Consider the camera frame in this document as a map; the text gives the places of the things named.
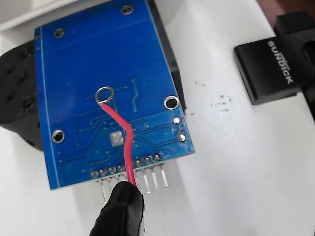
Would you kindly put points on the black Sundick clamp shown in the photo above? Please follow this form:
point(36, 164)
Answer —
point(265, 73)

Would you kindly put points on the black plastic board bracket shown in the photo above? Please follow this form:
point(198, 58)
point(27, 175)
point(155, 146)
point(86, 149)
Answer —
point(17, 98)

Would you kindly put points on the blue printed circuit board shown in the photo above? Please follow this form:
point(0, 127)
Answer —
point(98, 61)

